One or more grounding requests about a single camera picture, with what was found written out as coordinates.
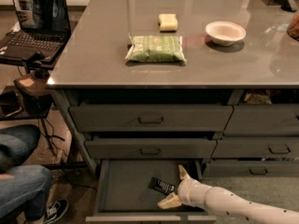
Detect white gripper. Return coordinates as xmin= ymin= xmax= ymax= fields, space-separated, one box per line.
xmin=158 ymin=165 xmax=211 ymax=209

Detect black rxbar chocolate bar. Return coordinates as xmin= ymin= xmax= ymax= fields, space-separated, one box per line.
xmin=149 ymin=177 xmax=175 ymax=195

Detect middle left grey drawer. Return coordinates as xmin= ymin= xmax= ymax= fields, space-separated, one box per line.
xmin=85 ymin=138 xmax=216 ymax=159

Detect grey drawer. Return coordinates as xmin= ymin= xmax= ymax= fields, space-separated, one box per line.
xmin=85 ymin=138 xmax=216 ymax=159
xmin=224 ymin=105 xmax=299 ymax=136
xmin=212 ymin=137 xmax=299 ymax=159
xmin=203 ymin=161 xmax=299 ymax=177
xmin=69 ymin=105 xmax=233 ymax=132

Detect open bottom left drawer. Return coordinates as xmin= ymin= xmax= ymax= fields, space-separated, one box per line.
xmin=85 ymin=160 xmax=217 ymax=224

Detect middle right grey drawer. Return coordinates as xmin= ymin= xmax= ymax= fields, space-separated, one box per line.
xmin=212 ymin=137 xmax=299 ymax=159

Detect top right grey drawer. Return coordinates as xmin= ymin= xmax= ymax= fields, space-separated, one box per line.
xmin=224 ymin=105 xmax=299 ymax=136

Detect bottom right grey drawer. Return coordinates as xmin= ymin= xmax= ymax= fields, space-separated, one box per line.
xmin=203 ymin=161 xmax=299 ymax=177

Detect snack bag in right drawer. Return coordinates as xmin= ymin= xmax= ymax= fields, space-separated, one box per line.
xmin=244 ymin=90 xmax=272 ymax=105

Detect top left grey drawer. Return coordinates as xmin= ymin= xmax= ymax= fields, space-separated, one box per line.
xmin=69 ymin=105 xmax=233 ymax=132

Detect brown object on counter right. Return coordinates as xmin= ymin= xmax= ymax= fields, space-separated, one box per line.
xmin=287 ymin=13 xmax=299 ymax=40

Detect black white sneaker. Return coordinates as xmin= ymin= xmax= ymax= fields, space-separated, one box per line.
xmin=42 ymin=199 xmax=69 ymax=224

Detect green snack bag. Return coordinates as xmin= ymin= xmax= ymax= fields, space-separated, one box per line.
xmin=125 ymin=35 xmax=186 ymax=63

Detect person lower leg in jeans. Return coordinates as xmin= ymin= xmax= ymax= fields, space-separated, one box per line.
xmin=0 ymin=165 xmax=51 ymax=222

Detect person leg in jeans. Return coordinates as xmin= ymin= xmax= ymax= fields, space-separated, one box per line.
xmin=0 ymin=165 xmax=51 ymax=222
xmin=0 ymin=124 xmax=40 ymax=174

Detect white paper bowl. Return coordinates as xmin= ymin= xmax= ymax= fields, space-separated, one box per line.
xmin=206 ymin=21 xmax=246 ymax=46

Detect yellow sponge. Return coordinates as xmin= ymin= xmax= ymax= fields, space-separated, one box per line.
xmin=158 ymin=14 xmax=178 ymax=32

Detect black device with sticky note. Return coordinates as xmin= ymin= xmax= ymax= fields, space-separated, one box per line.
xmin=13 ymin=72 xmax=52 ymax=116

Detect person upper leg in jeans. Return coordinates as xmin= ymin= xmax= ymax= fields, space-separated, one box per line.
xmin=0 ymin=124 xmax=40 ymax=174

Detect black laptop stand tray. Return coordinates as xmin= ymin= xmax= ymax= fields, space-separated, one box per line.
xmin=0 ymin=54 xmax=55 ymax=73

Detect black open laptop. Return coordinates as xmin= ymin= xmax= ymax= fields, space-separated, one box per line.
xmin=1 ymin=0 xmax=71 ymax=63

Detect black floor cables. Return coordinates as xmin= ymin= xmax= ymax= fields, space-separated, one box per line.
xmin=38 ymin=117 xmax=98 ymax=192

